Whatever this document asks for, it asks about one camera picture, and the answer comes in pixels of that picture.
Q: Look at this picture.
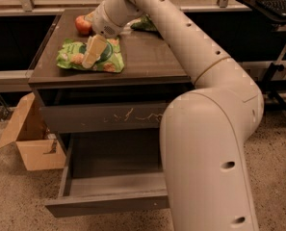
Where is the open lower grey drawer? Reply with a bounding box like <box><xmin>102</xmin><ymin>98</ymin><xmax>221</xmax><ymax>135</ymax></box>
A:
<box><xmin>45</xmin><ymin>129</ymin><xmax>169</xmax><ymax>218</ymax></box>

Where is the scratched upper grey drawer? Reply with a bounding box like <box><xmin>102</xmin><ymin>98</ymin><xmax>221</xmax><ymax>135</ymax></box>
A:
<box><xmin>40</xmin><ymin>102</ymin><xmax>168</xmax><ymax>133</ymax></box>

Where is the green rice chip bag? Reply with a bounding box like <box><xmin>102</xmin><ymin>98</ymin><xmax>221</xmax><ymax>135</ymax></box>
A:
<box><xmin>56</xmin><ymin>38</ymin><xmax>124</xmax><ymax>73</ymax></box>

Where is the red apple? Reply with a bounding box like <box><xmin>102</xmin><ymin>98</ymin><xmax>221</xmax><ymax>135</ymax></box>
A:
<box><xmin>75</xmin><ymin>15</ymin><xmax>92</xmax><ymax>35</ymax></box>

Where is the dark green snack bag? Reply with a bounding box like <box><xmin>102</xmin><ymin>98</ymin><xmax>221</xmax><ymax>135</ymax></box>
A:
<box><xmin>130</xmin><ymin>15</ymin><xmax>157</xmax><ymax>32</ymax></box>

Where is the open cardboard box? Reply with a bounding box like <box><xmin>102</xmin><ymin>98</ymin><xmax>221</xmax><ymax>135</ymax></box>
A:
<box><xmin>0</xmin><ymin>93</ymin><xmax>65</xmax><ymax>171</ymax></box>

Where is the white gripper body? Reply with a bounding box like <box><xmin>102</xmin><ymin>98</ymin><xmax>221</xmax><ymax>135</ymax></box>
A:
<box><xmin>91</xmin><ymin>4</ymin><xmax>123</xmax><ymax>39</ymax></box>

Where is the grey drawer cabinet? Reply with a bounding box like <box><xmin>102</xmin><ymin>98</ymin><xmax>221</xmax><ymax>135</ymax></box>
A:
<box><xmin>29</xmin><ymin>10</ymin><xmax>194</xmax><ymax>149</ymax></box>

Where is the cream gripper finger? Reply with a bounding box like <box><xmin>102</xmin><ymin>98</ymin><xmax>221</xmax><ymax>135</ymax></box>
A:
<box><xmin>82</xmin><ymin>35</ymin><xmax>107</xmax><ymax>69</ymax></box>

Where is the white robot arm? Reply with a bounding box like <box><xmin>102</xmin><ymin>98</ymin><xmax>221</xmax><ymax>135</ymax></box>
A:
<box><xmin>87</xmin><ymin>0</ymin><xmax>264</xmax><ymax>231</ymax></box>

